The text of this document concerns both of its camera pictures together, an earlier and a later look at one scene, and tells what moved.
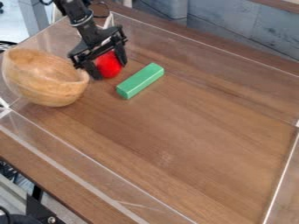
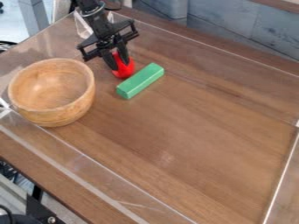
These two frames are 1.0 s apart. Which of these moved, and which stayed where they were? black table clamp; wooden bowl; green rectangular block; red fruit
Moved: red fruit; wooden bowl
Stayed: black table clamp; green rectangular block
